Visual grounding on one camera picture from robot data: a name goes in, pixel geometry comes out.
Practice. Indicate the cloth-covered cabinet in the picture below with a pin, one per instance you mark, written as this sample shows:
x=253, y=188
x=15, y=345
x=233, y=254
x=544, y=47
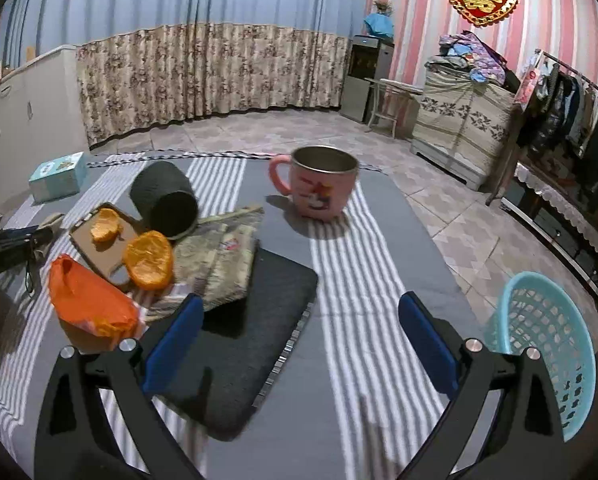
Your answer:
x=459, y=115

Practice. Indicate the black tablet case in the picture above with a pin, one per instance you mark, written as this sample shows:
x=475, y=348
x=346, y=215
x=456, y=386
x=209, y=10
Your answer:
x=259, y=320

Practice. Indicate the orange peel half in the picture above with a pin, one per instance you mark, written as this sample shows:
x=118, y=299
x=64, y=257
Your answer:
x=149, y=260
x=105, y=227

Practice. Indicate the low black cabinet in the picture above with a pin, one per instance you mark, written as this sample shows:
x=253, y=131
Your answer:
x=559, y=240

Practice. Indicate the grey white striped tablecloth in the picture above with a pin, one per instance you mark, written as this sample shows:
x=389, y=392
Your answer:
x=379, y=280

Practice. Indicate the pink mug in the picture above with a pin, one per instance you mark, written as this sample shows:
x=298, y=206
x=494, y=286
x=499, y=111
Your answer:
x=319, y=195

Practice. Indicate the small potted plant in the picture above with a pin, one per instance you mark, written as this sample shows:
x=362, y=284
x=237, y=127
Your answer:
x=383, y=7

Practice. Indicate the patterned snack wrapper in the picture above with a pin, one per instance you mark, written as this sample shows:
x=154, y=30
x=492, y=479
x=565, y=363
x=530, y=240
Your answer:
x=219, y=265

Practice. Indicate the grey water dispenser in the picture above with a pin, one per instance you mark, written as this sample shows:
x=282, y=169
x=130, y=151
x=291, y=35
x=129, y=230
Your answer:
x=361, y=80

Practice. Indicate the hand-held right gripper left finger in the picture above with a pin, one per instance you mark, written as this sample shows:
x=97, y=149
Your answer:
x=171, y=345

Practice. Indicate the black cylinder container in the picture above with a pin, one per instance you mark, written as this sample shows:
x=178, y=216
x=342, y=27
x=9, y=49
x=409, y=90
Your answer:
x=159, y=185

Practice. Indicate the metal clothes rack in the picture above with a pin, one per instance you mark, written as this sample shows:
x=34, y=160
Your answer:
x=579, y=76

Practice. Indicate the orange plastic bag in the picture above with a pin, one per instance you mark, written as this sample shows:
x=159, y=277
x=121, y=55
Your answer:
x=89, y=305

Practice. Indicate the teal tissue box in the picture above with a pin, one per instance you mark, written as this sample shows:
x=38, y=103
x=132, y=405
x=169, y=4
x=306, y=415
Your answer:
x=59, y=180

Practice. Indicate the pile of clothes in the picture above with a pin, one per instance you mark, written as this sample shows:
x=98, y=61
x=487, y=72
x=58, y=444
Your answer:
x=474, y=55

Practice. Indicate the grey beige glove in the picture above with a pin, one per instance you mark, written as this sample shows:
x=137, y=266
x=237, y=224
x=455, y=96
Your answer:
x=51, y=222

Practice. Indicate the pink gift bag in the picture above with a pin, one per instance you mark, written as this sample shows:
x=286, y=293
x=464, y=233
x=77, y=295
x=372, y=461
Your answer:
x=526, y=85

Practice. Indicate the white cabinet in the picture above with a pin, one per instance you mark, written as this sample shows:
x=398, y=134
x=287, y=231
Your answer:
x=29, y=110

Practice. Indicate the light blue plastic basket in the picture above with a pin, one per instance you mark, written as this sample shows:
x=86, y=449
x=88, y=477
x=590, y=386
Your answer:
x=544, y=320

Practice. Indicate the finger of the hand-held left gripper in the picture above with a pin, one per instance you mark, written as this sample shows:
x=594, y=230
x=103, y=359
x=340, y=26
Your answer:
x=9, y=247

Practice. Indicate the brown phone case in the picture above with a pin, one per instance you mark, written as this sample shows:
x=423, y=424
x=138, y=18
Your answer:
x=86, y=242

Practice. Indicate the blue floral curtain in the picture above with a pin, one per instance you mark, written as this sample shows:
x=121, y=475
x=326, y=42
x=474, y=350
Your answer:
x=204, y=60

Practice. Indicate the blue cloth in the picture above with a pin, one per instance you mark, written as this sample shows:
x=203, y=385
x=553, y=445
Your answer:
x=379, y=24

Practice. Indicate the small metal side table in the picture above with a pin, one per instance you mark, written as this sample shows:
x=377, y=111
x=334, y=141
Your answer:
x=394, y=85

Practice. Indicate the white lace cloth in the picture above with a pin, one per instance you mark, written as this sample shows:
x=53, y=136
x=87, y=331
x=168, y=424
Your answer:
x=554, y=195

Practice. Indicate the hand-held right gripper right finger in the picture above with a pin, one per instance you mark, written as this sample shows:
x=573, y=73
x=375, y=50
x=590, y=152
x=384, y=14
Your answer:
x=429, y=345

